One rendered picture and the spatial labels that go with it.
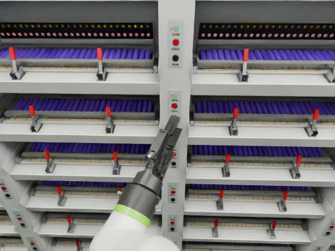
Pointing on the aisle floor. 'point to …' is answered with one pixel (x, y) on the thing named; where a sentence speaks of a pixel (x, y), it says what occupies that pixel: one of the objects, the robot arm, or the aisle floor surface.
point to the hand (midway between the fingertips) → (173, 130)
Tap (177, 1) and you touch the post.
